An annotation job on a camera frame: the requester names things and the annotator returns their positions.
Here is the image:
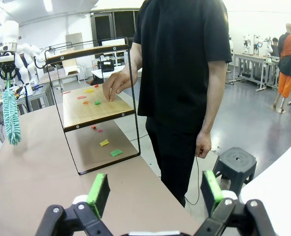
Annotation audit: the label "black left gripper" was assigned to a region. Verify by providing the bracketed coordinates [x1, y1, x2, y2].
[0, 61, 15, 86]

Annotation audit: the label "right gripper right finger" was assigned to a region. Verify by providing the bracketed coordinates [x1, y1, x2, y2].
[194, 170, 278, 236]

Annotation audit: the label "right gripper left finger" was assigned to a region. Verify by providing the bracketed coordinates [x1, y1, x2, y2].
[34, 173, 116, 236]

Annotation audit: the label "thin black cord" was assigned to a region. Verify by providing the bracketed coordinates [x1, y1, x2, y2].
[184, 147, 219, 206]

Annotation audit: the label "teal microfiber duster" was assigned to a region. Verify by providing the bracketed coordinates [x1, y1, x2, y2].
[1, 83, 22, 146]

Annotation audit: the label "person's right forearm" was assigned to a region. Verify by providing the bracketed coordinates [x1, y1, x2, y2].
[125, 41, 144, 77]

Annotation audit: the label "person's left forearm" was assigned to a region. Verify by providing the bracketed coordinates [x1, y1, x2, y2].
[197, 60, 228, 135]

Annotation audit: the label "person's left hand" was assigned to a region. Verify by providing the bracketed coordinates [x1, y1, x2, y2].
[196, 131, 212, 159]

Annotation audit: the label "person's right hand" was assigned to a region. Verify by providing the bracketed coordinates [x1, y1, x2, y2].
[102, 71, 131, 102]

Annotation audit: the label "dark plastic stool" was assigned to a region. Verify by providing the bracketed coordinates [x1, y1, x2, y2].
[212, 147, 257, 197]

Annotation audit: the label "metal workbench with tools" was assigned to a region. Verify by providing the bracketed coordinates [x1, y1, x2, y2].
[15, 82, 55, 111]

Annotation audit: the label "open cardboard box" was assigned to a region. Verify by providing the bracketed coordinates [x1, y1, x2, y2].
[61, 58, 84, 76]

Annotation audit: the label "white desk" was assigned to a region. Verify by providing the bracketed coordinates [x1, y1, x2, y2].
[238, 140, 291, 236]

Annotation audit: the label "beige board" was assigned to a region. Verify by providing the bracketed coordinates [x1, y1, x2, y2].
[65, 32, 83, 50]

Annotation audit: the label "black box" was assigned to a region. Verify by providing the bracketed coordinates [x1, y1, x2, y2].
[100, 59, 116, 73]

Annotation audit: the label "dark glass double door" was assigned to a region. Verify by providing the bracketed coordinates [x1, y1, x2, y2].
[90, 9, 140, 47]

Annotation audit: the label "mannequin in orange clothes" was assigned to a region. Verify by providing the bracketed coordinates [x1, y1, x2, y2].
[273, 23, 291, 114]

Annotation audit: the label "person in black shirt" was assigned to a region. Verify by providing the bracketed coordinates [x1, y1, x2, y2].
[133, 0, 233, 208]

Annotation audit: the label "long background workbench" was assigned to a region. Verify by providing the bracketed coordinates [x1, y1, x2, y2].
[233, 51, 281, 91]

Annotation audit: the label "background person dark clothes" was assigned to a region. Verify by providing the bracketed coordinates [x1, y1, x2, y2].
[270, 37, 280, 59]

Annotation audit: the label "black frame wooden shelf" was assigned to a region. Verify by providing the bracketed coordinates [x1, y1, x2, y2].
[44, 36, 141, 176]

